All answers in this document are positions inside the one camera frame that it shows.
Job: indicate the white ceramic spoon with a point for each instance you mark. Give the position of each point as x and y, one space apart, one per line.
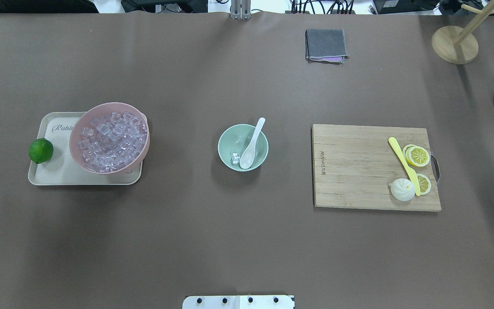
248 155

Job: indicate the single clear ice cube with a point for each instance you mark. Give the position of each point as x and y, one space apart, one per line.
235 158

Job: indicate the mint green bowl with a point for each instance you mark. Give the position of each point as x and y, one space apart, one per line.
235 139

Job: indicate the pile of clear ice cubes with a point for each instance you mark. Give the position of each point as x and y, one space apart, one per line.
112 141

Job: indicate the pink bowl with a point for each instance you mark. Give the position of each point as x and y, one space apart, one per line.
97 112

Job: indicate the yellow plastic spoon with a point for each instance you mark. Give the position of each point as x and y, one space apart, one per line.
412 175

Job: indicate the wooden cutting board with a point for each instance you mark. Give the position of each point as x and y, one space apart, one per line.
353 167

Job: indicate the grey folded cloth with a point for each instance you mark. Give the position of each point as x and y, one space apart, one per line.
326 45

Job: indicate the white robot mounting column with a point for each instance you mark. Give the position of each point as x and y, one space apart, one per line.
270 301

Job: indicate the white steamed bun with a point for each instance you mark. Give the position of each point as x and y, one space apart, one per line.
402 189

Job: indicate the lemon slice back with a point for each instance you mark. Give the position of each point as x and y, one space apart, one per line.
424 184

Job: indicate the cream rabbit tray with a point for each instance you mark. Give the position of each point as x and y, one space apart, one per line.
62 169

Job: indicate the green toy pepper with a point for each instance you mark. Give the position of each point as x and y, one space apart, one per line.
41 150

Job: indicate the wooden mug tree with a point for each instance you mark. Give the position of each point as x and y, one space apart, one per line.
458 45

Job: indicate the aluminium frame post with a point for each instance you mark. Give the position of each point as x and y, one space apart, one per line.
240 9

